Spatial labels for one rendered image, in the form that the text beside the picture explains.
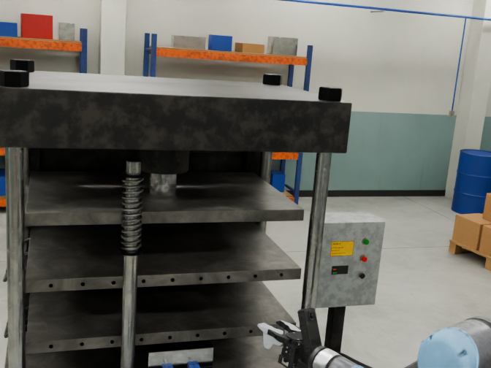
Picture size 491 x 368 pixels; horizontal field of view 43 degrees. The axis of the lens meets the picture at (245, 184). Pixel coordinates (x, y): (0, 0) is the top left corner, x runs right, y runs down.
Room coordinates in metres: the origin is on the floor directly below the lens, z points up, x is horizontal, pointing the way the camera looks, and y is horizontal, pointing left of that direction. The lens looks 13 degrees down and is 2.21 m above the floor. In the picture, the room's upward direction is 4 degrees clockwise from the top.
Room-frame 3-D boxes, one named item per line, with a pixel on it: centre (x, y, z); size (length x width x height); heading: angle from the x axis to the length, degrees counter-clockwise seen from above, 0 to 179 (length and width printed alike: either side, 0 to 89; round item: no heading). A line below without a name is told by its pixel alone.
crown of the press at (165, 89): (2.59, 0.36, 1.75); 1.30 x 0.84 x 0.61; 108
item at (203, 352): (2.53, 0.29, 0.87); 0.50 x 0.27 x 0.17; 18
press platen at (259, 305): (2.64, 0.37, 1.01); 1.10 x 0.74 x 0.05; 108
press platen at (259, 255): (2.64, 0.37, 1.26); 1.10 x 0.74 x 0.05; 108
